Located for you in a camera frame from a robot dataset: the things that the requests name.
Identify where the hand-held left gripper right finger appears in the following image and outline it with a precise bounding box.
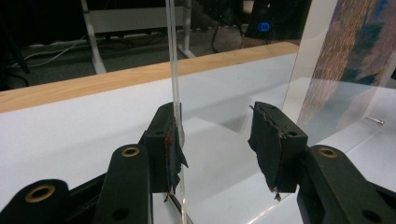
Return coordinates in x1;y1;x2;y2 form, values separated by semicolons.
247;101;308;202

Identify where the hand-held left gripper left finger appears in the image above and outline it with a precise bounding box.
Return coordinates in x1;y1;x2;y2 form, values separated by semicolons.
138;102;190;203

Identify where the clear acrylic panel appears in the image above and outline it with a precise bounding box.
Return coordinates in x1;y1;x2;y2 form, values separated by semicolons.
164;0;190;224
281;0;396;147

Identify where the small metal screw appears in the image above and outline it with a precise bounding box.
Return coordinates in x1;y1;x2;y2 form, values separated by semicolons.
364;116;386;126

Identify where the colourful painting print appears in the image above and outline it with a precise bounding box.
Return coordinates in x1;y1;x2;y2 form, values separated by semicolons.
297;0;396;130

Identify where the black computer with blue light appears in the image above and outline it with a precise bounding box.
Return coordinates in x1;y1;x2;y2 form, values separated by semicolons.
246;0;312;41

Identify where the white metal desk frame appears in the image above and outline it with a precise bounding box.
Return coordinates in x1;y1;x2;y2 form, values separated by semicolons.
79;0;197;75

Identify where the white cable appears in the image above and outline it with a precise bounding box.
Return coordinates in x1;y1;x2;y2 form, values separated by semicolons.
8;35;89;69

